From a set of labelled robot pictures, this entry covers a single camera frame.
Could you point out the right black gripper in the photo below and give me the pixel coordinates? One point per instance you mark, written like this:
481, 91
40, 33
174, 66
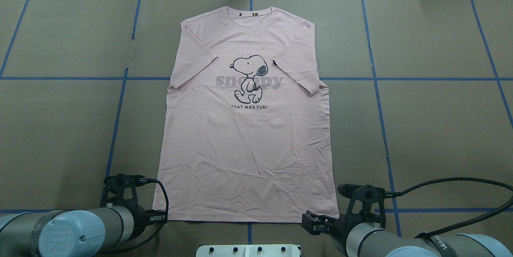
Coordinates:
336, 229

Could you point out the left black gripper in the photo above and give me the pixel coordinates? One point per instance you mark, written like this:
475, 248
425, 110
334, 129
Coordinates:
140, 221

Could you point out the pink Snoopy t-shirt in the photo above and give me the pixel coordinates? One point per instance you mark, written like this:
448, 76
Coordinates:
247, 126

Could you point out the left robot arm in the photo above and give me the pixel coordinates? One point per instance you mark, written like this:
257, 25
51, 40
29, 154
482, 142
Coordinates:
73, 233

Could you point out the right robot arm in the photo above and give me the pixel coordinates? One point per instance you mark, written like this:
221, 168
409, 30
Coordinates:
371, 240

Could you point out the blue tape cross strip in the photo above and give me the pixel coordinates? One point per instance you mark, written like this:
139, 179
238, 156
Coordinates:
377, 93

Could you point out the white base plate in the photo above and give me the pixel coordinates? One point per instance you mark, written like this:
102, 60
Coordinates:
250, 250

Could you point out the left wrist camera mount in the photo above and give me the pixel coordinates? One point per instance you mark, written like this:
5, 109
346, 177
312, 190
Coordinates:
120, 189

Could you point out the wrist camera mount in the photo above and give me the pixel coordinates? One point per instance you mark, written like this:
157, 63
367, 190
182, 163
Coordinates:
366, 205
120, 189

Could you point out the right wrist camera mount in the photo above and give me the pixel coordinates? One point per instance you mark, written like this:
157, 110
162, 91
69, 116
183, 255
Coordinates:
366, 205

